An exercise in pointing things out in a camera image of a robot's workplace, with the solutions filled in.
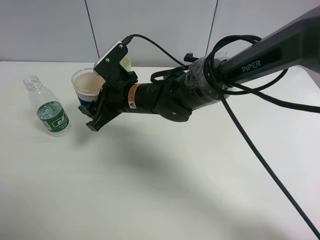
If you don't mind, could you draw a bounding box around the clear green-label water bottle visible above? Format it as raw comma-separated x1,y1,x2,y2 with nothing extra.
23,75,71,137

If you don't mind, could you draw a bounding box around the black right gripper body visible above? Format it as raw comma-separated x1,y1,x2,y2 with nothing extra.
92,71,139,117

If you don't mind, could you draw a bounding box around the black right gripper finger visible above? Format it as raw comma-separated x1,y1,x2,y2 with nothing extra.
78,101,100,118
86,105,121,132

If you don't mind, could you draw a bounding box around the black right camera cable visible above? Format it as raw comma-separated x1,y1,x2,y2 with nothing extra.
122,33,320,240

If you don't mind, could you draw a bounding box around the blue-sleeved paper cup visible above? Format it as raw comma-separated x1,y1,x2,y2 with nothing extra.
71,68,105,106

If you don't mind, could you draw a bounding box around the pale yellow plastic cup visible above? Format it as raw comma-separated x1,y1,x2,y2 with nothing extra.
119,56,132,72

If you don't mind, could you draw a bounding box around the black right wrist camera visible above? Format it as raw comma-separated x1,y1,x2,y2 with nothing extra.
93,41,135,92

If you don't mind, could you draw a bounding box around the teal plastic cup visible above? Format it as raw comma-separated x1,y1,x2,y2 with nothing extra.
162,70,186,80

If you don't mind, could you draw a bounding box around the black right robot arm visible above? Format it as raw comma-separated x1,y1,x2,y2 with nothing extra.
79,7,320,132

